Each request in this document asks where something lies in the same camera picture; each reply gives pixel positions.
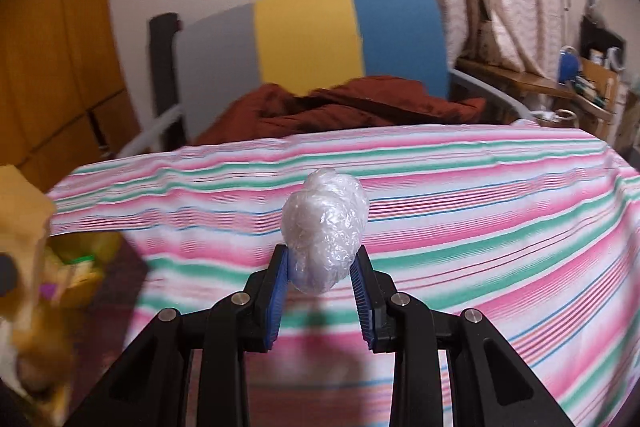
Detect dark red cloth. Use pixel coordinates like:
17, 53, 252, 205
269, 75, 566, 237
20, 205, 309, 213
193, 76, 487, 145

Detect striped pink green tablecloth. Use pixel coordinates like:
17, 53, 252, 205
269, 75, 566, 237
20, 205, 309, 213
51, 124, 639, 426

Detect gold metal tin box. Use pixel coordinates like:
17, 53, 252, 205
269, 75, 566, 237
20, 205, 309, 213
39, 232, 148, 415

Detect grey yellow blue chair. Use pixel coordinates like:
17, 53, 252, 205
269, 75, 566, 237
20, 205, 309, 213
119, 0, 533, 157

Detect white plastic ball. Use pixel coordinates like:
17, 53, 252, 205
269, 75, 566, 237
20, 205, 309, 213
281, 168, 370, 295

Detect wooden wardrobe panels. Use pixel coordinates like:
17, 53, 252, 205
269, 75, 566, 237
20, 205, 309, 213
1, 0, 140, 192

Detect blue cup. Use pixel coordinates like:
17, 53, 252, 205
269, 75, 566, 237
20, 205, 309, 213
556, 46, 582, 84

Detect tan wedge sponge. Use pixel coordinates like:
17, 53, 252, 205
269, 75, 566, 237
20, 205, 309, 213
1, 165, 55, 329

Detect black foam roll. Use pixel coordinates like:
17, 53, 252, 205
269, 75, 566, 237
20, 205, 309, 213
148, 12, 184, 148

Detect wooden side shelf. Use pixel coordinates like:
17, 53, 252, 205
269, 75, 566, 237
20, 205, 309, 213
457, 58, 614, 141

